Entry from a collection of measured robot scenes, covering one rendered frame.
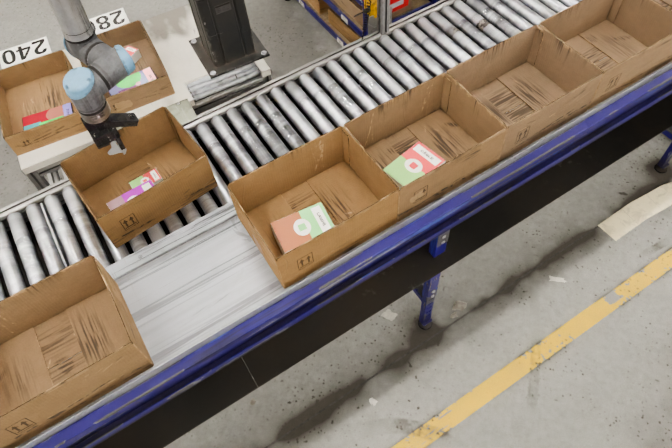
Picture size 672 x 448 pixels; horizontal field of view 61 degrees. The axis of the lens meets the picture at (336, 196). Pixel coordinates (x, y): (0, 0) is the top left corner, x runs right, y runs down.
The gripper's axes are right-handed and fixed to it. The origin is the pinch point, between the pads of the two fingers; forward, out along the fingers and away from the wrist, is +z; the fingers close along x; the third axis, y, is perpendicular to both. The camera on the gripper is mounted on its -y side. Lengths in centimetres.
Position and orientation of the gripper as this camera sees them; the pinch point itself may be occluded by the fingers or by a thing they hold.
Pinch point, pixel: (123, 147)
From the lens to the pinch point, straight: 214.0
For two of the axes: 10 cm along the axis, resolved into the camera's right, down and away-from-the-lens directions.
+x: 5.4, 7.3, -4.2
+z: 0.0, 5.0, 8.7
